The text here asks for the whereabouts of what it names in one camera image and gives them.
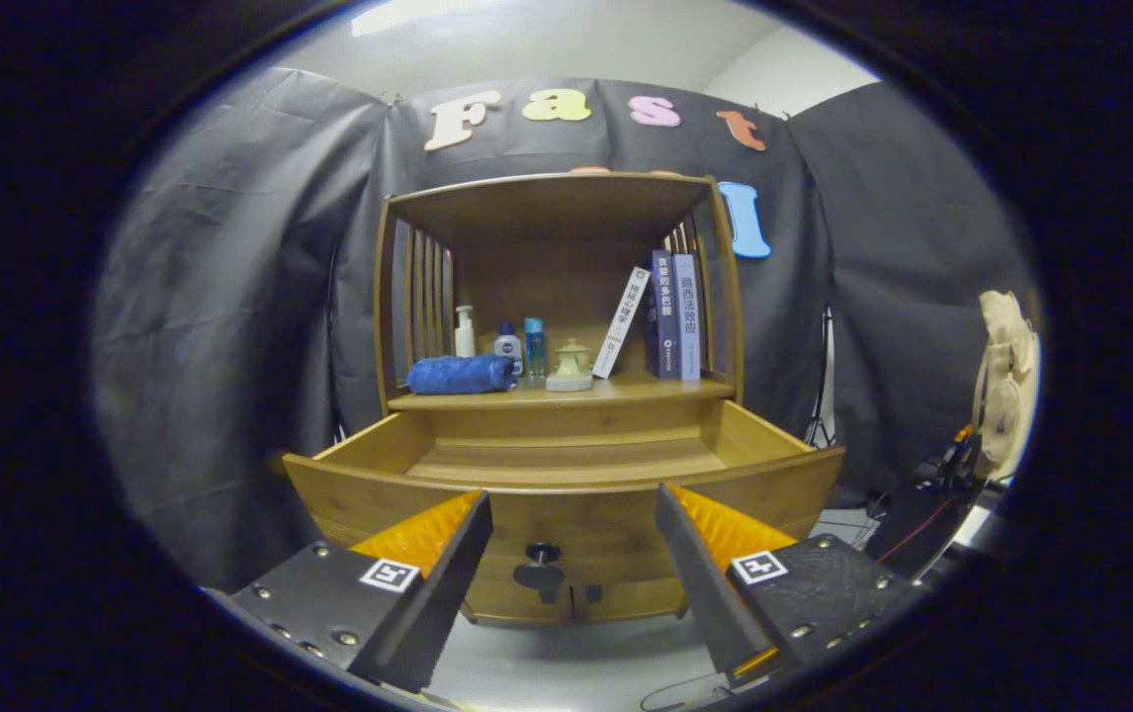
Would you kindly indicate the rolled blue towel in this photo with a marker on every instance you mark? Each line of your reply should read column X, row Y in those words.
column 461, row 375

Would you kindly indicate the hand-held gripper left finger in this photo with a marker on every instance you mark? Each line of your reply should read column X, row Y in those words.
column 438, row 603

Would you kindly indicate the light purple book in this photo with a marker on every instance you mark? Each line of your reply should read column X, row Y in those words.
column 687, row 316

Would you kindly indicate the black equipment with orange part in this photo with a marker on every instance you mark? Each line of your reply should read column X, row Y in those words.
column 922, row 519

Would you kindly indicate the white bottle with blue cap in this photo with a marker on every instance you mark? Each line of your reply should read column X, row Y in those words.
column 508, row 346

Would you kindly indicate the wooden cabinet door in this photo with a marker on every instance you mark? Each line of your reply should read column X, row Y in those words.
column 636, row 598
column 497, row 601

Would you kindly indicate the white pump bottle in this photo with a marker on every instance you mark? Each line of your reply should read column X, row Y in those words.
column 465, row 334

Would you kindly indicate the dark blue book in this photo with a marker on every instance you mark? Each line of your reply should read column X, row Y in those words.
column 665, row 314

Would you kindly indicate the clear blue bottle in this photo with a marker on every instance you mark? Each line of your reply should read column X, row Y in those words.
column 534, row 344

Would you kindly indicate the beige lidded teacup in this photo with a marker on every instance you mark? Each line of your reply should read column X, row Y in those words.
column 574, row 352

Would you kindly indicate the black drawer knob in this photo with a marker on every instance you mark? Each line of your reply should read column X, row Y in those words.
column 539, row 566

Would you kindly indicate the wooden cabinet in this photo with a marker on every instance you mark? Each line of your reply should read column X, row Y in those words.
column 547, row 208

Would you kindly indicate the beige cloth bag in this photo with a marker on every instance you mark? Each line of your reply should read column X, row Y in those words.
column 1006, row 396

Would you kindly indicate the white book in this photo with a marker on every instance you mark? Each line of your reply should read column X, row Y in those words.
column 623, row 321

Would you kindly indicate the wooden countertop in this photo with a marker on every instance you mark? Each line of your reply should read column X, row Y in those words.
column 646, row 391

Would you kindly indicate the black tripod stand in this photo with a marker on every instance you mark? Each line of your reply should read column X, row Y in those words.
column 821, row 386

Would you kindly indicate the wooden drawer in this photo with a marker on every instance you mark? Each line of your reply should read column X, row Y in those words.
column 379, row 504

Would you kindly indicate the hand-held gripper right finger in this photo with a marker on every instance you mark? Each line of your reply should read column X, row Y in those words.
column 705, row 593

